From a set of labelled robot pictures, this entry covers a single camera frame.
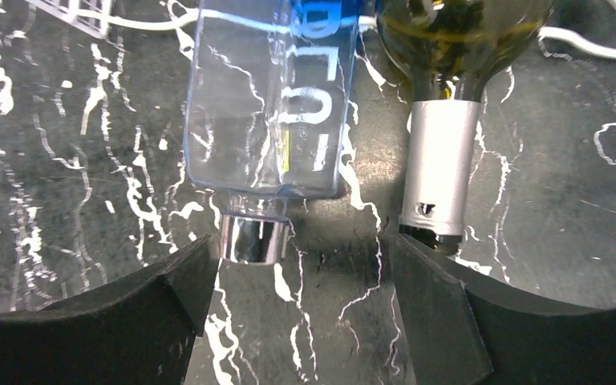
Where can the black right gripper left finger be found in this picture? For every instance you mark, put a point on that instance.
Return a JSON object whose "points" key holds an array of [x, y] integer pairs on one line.
{"points": [[139, 329]]}

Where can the dark green bottle silver neck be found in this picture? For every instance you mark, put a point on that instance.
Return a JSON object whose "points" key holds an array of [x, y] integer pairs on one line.
{"points": [[449, 50]]}

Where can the blue rectangular glass bottle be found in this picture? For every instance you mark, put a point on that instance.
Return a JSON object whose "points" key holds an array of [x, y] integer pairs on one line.
{"points": [[267, 102]]}

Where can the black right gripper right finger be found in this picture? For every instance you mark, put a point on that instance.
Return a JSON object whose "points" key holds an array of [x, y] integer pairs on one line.
{"points": [[463, 327]]}

